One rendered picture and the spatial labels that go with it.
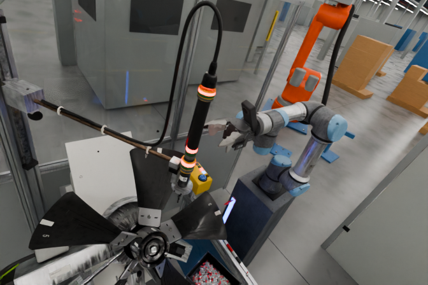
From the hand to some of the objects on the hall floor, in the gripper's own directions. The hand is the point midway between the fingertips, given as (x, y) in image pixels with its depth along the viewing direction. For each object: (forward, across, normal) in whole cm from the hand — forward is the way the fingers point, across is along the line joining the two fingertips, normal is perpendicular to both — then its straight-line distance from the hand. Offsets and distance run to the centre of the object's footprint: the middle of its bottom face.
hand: (212, 133), depth 70 cm
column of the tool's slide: (+58, +58, -162) cm, 182 cm away
